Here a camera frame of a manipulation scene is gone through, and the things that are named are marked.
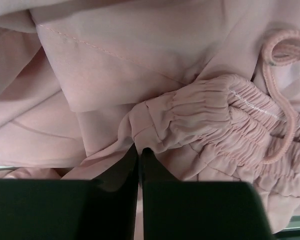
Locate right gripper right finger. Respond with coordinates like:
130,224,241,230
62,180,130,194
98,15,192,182
141,148,274,240

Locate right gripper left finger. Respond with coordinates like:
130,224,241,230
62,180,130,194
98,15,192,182
0,146,138,240

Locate pink trousers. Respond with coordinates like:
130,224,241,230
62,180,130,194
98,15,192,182
0,0,300,233

